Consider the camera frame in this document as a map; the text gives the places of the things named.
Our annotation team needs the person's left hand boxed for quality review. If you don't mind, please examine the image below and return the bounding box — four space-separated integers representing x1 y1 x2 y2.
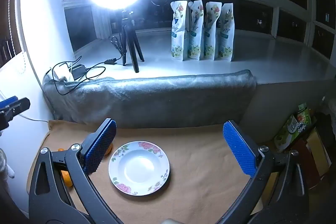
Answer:
0 148 15 197

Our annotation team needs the brown cardboard box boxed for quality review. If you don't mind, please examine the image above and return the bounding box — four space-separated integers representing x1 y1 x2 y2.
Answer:
290 126 332 190

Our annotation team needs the tan mat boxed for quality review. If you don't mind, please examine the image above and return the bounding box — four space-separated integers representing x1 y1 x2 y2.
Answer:
26 120 266 224

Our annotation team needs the white floral plate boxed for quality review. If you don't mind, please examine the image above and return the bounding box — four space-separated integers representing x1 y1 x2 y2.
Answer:
108 141 170 196

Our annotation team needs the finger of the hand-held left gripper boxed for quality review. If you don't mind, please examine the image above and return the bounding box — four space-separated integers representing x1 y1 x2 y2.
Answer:
0 97 31 130

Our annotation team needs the spotted orange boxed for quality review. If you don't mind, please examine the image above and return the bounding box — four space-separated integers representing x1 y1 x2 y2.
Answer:
58 147 74 188

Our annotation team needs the white power strip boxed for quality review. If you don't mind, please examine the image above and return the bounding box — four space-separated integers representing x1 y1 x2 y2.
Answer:
52 63 74 82

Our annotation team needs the grey fleece blanket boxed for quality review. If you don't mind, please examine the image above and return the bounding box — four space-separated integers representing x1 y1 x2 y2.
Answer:
43 70 257 130

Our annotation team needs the green printed package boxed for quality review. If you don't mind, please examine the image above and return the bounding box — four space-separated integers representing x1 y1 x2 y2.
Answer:
274 103 313 153

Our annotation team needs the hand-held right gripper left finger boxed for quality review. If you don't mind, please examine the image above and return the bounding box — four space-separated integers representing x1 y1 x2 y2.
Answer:
28 118 125 224

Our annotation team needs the black tripod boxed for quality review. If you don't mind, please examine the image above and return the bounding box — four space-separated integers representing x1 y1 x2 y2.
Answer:
119 9 145 73

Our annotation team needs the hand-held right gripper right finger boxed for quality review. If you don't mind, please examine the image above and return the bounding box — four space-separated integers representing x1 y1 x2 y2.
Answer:
218 120 310 224

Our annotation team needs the black power adapter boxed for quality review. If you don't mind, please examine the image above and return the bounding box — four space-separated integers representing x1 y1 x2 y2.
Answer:
71 64 87 81

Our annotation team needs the white cable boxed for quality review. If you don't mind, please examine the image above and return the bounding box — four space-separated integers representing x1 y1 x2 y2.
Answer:
18 112 50 123

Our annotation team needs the black cable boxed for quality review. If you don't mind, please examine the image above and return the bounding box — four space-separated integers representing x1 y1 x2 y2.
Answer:
52 35 124 96

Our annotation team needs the white floral refill pouch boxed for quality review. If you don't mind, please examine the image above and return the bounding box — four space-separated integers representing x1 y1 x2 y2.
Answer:
187 0 205 61
218 3 235 62
171 0 188 61
204 1 221 60

